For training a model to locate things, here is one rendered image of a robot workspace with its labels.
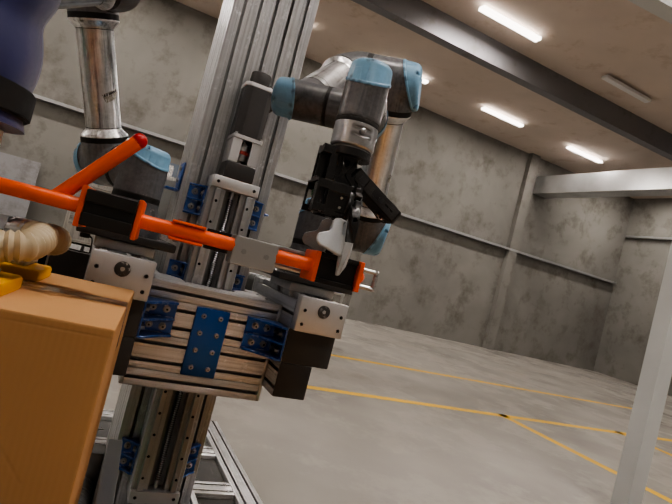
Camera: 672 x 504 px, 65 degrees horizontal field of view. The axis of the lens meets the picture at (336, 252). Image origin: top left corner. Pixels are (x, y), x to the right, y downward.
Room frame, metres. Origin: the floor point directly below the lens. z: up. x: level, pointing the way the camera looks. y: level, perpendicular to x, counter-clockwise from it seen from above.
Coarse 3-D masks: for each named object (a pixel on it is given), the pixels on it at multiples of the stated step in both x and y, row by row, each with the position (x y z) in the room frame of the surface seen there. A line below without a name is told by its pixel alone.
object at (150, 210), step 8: (112, 192) 1.31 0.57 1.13; (120, 192) 1.29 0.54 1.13; (128, 192) 1.28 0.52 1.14; (136, 200) 1.29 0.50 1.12; (144, 200) 1.30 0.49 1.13; (152, 200) 1.32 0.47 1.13; (152, 208) 1.32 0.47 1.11; (152, 216) 1.33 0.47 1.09; (144, 232) 1.30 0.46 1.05; (152, 232) 1.32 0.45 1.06
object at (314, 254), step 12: (312, 252) 0.87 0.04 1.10; (324, 252) 0.85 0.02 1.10; (312, 264) 0.85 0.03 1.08; (324, 264) 0.86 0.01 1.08; (348, 264) 0.87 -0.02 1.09; (360, 264) 0.86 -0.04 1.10; (300, 276) 0.90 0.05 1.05; (312, 276) 0.84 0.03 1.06; (324, 276) 0.86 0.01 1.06; (336, 276) 0.86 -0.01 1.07; (348, 276) 0.87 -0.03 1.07; (360, 276) 0.86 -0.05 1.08; (348, 288) 0.86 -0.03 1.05
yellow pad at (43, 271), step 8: (0, 264) 0.79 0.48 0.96; (8, 264) 0.79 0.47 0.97; (16, 264) 0.81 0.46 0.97; (24, 264) 0.81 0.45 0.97; (32, 264) 0.85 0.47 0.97; (40, 264) 0.88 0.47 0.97; (8, 272) 0.79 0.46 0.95; (16, 272) 0.79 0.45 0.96; (24, 272) 0.80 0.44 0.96; (32, 272) 0.80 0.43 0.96; (40, 272) 0.81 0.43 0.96; (48, 272) 0.87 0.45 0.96; (32, 280) 0.80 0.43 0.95
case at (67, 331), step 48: (48, 288) 0.77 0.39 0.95; (96, 288) 0.89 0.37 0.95; (0, 336) 0.58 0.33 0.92; (48, 336) 0.59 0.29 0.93; (96, 336) 0.61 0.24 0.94; (0, 384) 0.58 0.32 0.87; (48, 384) 0.60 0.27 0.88; (96, 384) 0.61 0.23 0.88; (0, 432) 0.59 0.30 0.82; (48, 432) 0.60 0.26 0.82; (96, 432) 0.95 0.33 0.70; (0, 480) 0.59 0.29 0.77; (48, 480) 0.60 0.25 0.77
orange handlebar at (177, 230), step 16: (0, 192) 0.72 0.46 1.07; (16, 192) 0.72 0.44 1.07; (32, 192) 0.73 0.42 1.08; (48, 192) 0.73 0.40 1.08; (64, 208) 0.74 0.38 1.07; (144, 224) 0.77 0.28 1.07; (160, 224) 0.78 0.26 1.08; (176, 224) 0.79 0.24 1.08; (192, 224) 0.79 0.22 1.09; (176, 240) 0.79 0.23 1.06; (192, 240) 0.80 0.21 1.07; (208, 240) 0.80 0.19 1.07; (224, 240) 0.81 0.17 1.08; (288, 256) 0.84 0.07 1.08; (304, 256) 0.85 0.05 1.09
